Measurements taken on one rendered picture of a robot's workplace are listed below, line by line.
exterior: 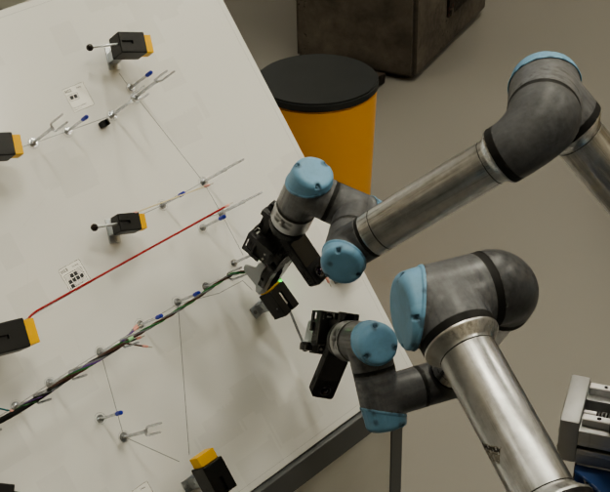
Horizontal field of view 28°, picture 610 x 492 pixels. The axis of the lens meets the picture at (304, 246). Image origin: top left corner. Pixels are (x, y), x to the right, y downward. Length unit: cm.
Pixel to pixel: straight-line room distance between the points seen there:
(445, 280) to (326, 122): 252
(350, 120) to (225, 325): 197
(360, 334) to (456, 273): 36
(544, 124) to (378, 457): 110
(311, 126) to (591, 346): 121
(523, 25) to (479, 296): 506
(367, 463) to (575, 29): 435
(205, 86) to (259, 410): 67
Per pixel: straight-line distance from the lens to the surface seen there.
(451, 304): 174
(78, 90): 239
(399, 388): 213
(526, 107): 191
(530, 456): 165
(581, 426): 220
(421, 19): 597
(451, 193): 194
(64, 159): 233
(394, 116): 571
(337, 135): 427
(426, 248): 471
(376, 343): 209
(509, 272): 180
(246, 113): 256
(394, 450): 281
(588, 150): 204
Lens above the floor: 250
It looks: 32 degrees down
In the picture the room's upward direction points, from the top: 1 degrees counter-clockwise
